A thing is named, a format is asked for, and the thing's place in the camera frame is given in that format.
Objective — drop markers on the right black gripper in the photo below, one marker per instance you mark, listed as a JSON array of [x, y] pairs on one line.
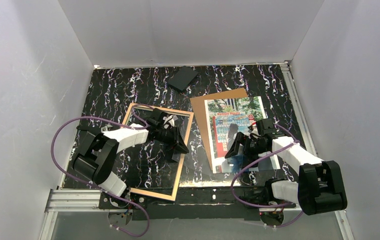
[[241, 146]]

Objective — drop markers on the aluminium rail right side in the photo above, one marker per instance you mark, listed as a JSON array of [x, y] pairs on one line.
[[289, 80]]

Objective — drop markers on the aluminium rail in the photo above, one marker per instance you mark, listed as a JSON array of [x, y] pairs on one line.
[[289, 80], [77, 200]]

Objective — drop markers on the colour photo print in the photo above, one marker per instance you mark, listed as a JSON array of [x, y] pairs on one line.
[[225, 119]]

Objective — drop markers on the aluminium rail front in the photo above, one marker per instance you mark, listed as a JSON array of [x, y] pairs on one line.
[[77, 200]]

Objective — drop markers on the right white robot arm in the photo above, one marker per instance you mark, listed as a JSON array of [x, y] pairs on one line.
[[320, 187]]

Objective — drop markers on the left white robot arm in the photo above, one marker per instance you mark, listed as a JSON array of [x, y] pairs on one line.
[[95, 156]]

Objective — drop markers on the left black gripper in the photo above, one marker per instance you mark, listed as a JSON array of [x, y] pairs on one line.
[[175, 137]]

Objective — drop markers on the black mounting base plate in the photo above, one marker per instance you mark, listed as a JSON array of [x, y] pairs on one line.
[[198, 203]]

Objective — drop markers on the brown cardboard backing board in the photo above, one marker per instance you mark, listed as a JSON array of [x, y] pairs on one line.
[[199, 110]]

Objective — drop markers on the small metal bracket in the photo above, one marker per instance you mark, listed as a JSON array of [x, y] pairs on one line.
[[105, 128]]

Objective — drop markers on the black foam block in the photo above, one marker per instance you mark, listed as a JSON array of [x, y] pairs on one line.
[[182, 78]]

